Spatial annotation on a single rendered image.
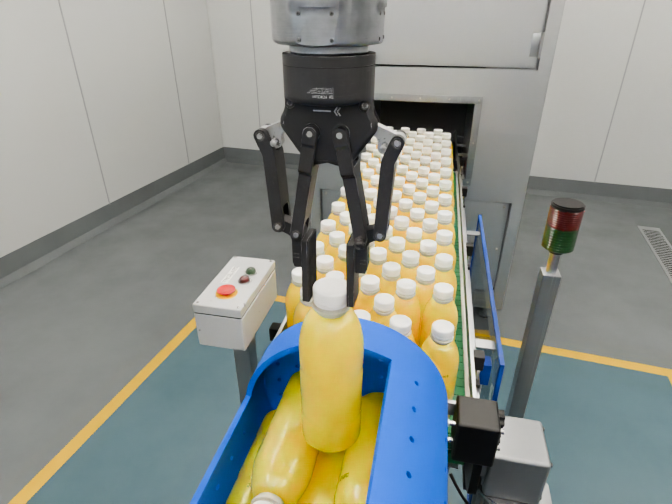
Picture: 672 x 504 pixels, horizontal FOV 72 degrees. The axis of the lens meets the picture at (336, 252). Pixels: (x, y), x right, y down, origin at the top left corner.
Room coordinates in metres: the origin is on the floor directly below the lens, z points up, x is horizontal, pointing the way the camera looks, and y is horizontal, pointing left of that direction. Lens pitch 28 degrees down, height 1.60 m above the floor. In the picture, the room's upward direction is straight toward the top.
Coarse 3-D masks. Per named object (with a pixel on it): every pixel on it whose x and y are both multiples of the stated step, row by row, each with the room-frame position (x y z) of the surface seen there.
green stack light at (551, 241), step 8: (544, 232) 0.86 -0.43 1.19; (552, 232) 0.84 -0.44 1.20; (560, 232) 0.83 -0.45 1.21; (568, 232) 0.82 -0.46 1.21; (576, 232) 0.83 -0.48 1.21; (544, 240) 0.85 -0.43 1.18; (552, 240) 0.83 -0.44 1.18; (560, 240) 0.83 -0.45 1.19; (568, 240) 0.82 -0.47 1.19; (576, 240) 0.84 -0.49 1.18; (552, 248) 0.83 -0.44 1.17; (560, 248) 0.82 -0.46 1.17; (568, 248) 0.82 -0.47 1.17
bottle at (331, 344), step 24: (312, 312) 0.40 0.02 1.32; (336, 312) 0.38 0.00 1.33; (312, 336) 0.38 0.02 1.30; (336, 336) 0.37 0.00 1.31; (360, 336) 0.39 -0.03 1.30; (312, 360) 0.37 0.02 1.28; (336, 360) 0.36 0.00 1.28; (360, 360) 0.38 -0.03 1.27; (312, 384) 0.37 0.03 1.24; (336, 384) 0.36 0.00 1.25; (360, 384) 0.38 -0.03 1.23; (312, 408) 0.37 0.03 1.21; (336, 408) 0.36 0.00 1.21; (360, 408) 0.39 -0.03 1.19; (312, 432) 0.37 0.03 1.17; (336, 432) 0.36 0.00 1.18
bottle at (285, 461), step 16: (288, 384) 0.48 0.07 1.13; (288, 400) 0.44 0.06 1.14; (288, 416) 0.41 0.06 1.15; (272, 432) 0.39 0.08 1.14; (288, 432) 0.39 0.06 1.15; (272, 448) 0.37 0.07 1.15; (288, 448) 0.37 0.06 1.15; (304, 448) 0.37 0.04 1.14; (256, 464) 0.36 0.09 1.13; (272, 464) 0.35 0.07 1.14; (288, 464) 0.35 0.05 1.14; (304, 464) 0.36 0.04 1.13; (256, 480) 0.34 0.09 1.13; (272, 480) 0.33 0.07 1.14; (288, 480) 0.33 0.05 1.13; (304, 480) 0.34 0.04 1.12; (256, 496) 0.32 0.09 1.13; (272, 496) 0.32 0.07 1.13; (288, 496) 0.32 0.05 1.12
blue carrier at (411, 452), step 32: (288, 352) 0.47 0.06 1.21; (384, 352) 0.45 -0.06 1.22; (416, 352) 0.47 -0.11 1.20; (256, 384) 0.50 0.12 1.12; (384, 384) 0.49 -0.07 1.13; (416, 384) 0.42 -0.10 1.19; (256, 416) 0.49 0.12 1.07; (384, 416) 0.35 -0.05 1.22; (416, 416) 0.37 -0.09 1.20; (224, 448) 0.39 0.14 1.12; (384, 448) 0.31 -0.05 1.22; (416, 448) 0.33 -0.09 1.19; (224, 480) 0.38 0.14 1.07; (384, 480) 0.28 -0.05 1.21; (416, 480) 0.29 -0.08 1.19
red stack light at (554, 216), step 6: (552, 210) 0.85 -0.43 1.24; (558, 210) 0.84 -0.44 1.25; (552, 216) 0.85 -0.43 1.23; (558, 216) 0.83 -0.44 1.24; (564, 216) 0.83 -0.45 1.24; (570, 216) 0.82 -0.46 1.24; (576, 216) 0.82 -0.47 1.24; (582, 216) 0.83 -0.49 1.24; (546, 222) 0.86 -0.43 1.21; (552, 222) 0.84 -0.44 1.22; (558, 222) 0.83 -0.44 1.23; (564, 222) 0.83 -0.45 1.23; (570, 222) 0.82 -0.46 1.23; (576, 222) 0.83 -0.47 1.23; (558, 228) 0.83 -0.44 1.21; (564, 228) 0.83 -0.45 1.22; (570, 228) 0.82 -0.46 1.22; (576, 228) 0.83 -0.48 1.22
